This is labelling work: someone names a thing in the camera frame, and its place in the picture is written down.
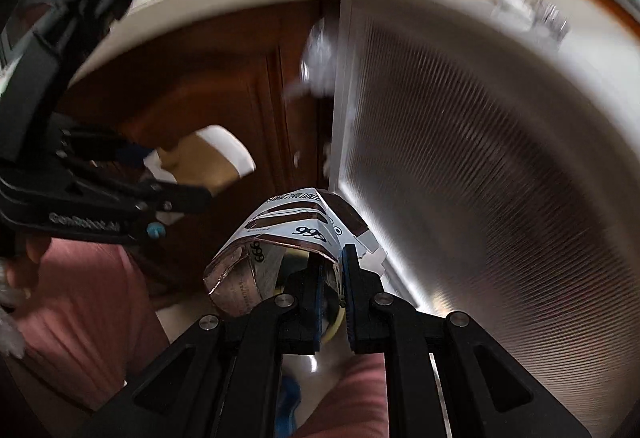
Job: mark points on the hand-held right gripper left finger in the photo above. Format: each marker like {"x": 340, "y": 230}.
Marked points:
{"x": 318, "y": 308}

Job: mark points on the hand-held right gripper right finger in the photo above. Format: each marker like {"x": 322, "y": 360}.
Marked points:
{"x": 346, "y": 298}

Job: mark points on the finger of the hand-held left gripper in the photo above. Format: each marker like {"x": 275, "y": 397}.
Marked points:
{"x": 170, "y": 200}
{"x": 110, "y": 149}

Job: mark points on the brown and white paper cup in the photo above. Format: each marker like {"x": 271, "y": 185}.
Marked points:
{"x": 215, "y": 163}

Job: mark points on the white and brown carton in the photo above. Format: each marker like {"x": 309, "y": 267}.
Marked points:
{"x": 290, "y": 223}

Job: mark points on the person's left hand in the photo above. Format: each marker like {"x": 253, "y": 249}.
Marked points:
{"x": 27, "y": 263}

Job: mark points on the yellow round object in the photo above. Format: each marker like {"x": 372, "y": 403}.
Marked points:
{"x": 332, "y": 323}

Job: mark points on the blue object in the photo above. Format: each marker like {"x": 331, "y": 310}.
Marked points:
{"x": 290, "y": 408}

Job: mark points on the brown wooden cabinet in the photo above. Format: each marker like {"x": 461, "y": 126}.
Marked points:
{"x": 200, "y": 83}

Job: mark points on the person's pink pants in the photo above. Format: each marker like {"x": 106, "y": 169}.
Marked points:
{"x": 90, "y": 308}

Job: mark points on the white blurred object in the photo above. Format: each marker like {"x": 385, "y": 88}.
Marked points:
{"x": 317, "y": 58}

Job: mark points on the small white object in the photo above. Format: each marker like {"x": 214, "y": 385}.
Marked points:
{"x": 511, "y": 3}

